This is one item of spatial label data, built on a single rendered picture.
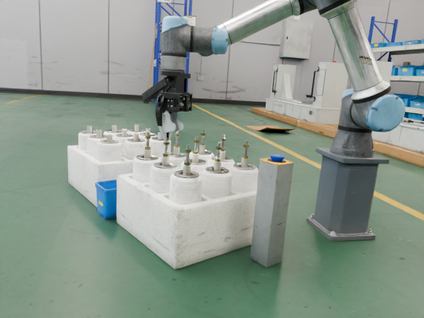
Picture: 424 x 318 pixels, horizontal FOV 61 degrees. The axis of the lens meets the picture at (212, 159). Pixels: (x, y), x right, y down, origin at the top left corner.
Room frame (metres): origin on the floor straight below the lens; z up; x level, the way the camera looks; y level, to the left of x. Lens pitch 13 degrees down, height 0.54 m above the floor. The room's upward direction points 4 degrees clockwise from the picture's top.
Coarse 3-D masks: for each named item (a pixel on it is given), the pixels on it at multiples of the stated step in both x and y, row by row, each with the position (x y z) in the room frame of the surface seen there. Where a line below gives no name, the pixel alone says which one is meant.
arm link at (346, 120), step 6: (348, 90) 1.28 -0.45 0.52; (348, 96) 1.27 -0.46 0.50; (342, 102) 1.30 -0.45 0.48; (348, 102) 1.26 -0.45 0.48; (342, 108) 1.30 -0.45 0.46; (348, 108) 1.25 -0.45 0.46; (342, 114) 1.29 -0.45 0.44; (348, 114) 1.25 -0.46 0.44; (342, 120) 1.28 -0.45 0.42; (348, 120) 1.26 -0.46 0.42; (348, 126) 1.26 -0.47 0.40; (354, 126) 1.25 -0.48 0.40
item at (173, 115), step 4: (172, 112) 1.13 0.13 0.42; (176, 112) 1.13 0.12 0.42; (172, 116) 1.14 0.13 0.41; (176, 116) 1.13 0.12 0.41; (172, 120) 1.13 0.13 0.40; (176, 120) 1.13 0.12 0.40; (176, 124) 1.13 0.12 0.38; (180, 124) 1.12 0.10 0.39; (176, 128) 1.13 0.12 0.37; (180, 128) 1.12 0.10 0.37; (168, 132) 1.12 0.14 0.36; (168, 136) 1.12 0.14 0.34; (168, 140) 1.12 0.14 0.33
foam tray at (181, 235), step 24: (120, 192) 1.20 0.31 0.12; (144, 192) 1.06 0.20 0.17; (168, 192) 1.06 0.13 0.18; (120, 216) 1.20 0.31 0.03; (144, 216) 1.06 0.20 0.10; (168, 216) 0.95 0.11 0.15; (192, 216) 0.95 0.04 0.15; (216, 216) 1.01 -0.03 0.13; (240, 216) 1.07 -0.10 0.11; (144, 240) 1.06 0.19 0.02; (168, 240) 0.95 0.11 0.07; (192, 240) 0.96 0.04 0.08; (216, 240) 1.01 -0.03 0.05; (240, 240) 1.08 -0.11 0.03
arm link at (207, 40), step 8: (192, 32) 1.08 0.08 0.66; (200, 32) 1.09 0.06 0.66; (208, 32) 1.09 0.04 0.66; (216, 32) 1.09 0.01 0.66; (224, 32) 1.10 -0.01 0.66; (192, 40) 1.08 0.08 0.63; (200, 40) 1.08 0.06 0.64; (208, 40) 1.09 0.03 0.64; (216, 40) 1.09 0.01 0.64; (224, 40) 1.09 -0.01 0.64; (192, 48) 1.09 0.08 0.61; (200, 48) 1.09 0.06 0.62; (208, 48) 1.09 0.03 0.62; (216, 48) 1.10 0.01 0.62; (224, 48) 1.10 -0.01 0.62
